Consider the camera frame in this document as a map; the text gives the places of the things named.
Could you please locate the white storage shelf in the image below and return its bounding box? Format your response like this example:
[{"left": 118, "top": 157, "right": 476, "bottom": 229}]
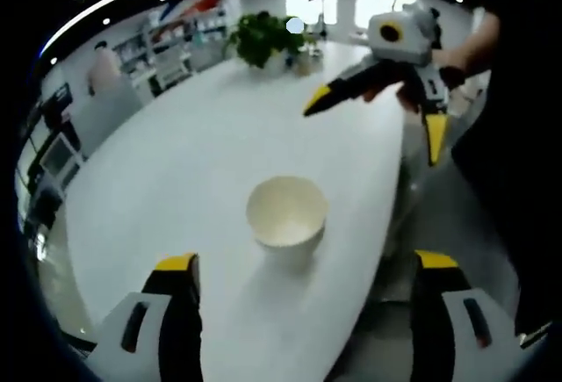
[{"left": 112, "top": 17, "right": 194, "bottom": 93}]

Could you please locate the red blue wall graphic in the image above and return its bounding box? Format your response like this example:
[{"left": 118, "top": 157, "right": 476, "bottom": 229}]
[{"left": 160, "top": 0, "right": 220, "bottom": 18}]

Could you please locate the small brown container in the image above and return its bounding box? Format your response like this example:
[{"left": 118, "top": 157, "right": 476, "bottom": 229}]
[{"left": 292, "top": 47, "right": 316, "bottom": 76}]

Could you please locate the green potted plant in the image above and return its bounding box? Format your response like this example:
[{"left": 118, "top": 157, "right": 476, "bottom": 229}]
[{"left": 223, "top": 11, "right": 308, "bottom": 78}]

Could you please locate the white paper cup green print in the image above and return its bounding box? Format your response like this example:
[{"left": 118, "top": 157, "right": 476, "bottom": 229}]
[{"left": 245, "top": 175, "right": 329, "bottom": 269}]

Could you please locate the white table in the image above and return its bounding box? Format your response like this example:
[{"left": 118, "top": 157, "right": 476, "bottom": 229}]
[{"left": 64, "top": 39, "right": 407, "bottom": 382}]

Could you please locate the white office chair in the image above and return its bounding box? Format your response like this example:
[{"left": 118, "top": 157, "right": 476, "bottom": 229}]
[{"left": 151, "top": 43, "right": 192, "bottom": 93}]

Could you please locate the black wrist strap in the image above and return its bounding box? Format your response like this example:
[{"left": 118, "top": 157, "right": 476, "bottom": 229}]
[{"left": 438, "top": 65, "right": 467, "bottom": 92}]

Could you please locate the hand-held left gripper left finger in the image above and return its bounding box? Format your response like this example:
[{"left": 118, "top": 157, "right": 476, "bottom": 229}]
[{"left": 90, "top": 253, "right": 204, "bottom": 382}]

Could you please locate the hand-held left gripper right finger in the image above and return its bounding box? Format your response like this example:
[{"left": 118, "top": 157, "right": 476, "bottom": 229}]
[{"left": 410, "top": 249, "right": 517, "bottom": 382}]

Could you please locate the grey desk partition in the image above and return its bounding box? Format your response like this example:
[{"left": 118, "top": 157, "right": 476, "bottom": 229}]
[{"left": 74, "top": 78, "right": 146, "bottom": 159}]

